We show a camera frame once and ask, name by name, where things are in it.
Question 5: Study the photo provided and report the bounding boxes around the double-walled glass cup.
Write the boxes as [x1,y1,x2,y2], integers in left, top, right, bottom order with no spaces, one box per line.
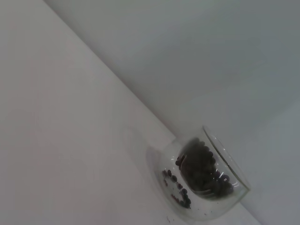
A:
[150,125,252,221]

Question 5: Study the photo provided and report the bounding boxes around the clear glass saucer with beans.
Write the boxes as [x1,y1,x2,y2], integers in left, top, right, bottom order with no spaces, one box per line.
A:
[145,140,211,222]

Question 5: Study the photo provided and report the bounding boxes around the coffee bean pile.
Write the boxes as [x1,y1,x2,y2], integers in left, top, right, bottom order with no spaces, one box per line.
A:
[175,137,235,196]

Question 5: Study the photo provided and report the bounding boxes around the scattered loose coffee beans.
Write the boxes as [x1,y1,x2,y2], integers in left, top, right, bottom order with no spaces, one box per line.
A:
[161,169,192,209]

